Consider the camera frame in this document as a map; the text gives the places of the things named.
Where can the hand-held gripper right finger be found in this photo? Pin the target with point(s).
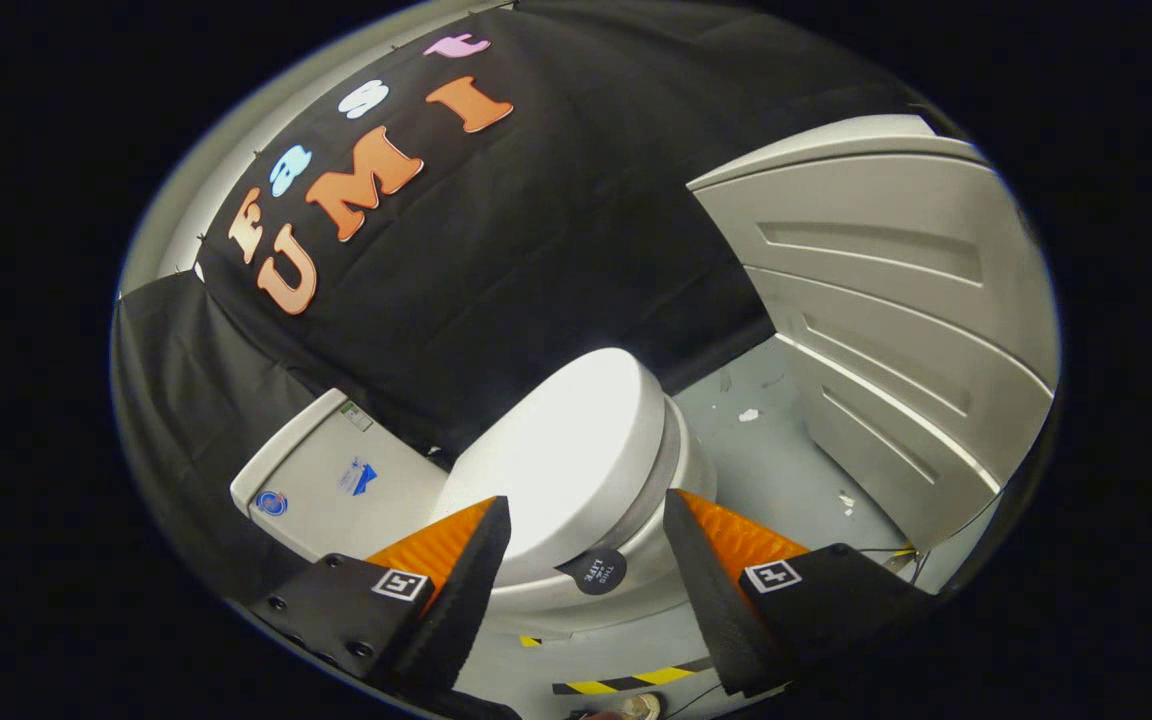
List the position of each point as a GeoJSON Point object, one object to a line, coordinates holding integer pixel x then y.
{"type": "Point", "coordinates": [711, 610]}

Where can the white toilet lid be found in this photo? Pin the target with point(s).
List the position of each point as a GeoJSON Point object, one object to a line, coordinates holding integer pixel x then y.
{"type": "Point", "coordinates": [556, 450]}

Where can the yellow black hazard tape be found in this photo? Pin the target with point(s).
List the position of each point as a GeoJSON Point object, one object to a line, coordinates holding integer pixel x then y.
{"type": "Point", "coordinates": [626, 680]}

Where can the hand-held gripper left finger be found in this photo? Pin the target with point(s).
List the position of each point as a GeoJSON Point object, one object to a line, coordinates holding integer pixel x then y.
{"type": "Point", "coordinates": [456, 610]}

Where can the black backdrop cloth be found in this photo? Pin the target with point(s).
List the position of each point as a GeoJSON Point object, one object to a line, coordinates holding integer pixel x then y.
{"type": "Point", "coordinates": [556, 230]}

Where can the white ceramic toilet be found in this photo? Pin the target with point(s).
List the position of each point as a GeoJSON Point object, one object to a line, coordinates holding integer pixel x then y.
{"type": "Point", "coordinates": [336, 500]}

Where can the white drawer cabinet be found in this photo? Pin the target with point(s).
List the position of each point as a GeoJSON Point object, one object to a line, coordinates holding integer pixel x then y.
{"type": "Point", "coordinates": [886, 300]}

